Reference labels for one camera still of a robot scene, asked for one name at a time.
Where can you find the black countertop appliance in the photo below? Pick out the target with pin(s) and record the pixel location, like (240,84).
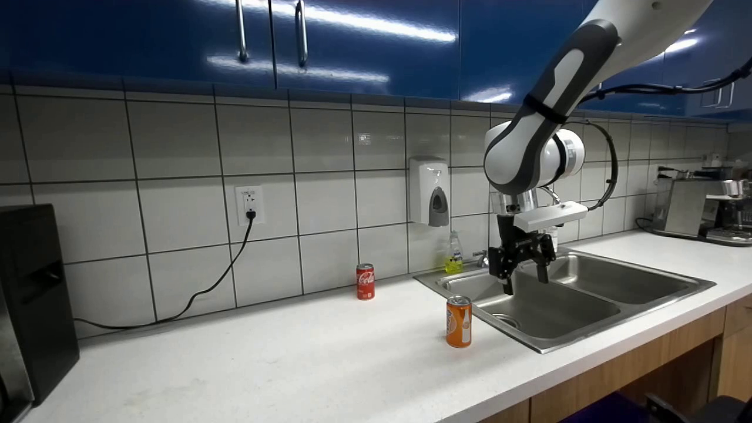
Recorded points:
(11,377)

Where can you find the blue upper cabinet door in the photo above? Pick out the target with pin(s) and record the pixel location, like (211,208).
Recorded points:
(377,55)
(118,39)
(690,107)

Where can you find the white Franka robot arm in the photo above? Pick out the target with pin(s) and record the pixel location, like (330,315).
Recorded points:
(565,71)

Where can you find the orange soda can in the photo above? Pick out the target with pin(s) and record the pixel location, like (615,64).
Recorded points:
(459,322)

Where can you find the white wall outlet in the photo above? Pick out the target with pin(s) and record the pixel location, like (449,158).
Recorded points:
(251,201)

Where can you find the black chair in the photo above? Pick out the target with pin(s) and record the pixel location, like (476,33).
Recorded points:
(719,413)

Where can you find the black coffee machine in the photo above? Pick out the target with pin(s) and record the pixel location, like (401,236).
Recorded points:
(37,298)

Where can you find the wooden base cabinet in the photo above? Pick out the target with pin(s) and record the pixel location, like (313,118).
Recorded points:
(625,367)

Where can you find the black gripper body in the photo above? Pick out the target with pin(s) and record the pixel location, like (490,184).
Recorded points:
(520,241)

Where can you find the green dish soap bottle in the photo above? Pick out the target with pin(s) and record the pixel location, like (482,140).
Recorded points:
(451,261)

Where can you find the white wall soap dispenser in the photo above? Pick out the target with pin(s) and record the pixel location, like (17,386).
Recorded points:
(426,192)

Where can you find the silver espresso machine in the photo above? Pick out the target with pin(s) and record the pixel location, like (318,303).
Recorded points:
(719,212)

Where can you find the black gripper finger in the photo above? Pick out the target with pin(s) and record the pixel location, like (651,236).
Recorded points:
(503,263)
(547,249)

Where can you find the red soda can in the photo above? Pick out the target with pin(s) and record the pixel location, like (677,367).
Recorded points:
(366,282)

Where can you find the stainless steel double sink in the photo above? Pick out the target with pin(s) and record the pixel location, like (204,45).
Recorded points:
(548,314)

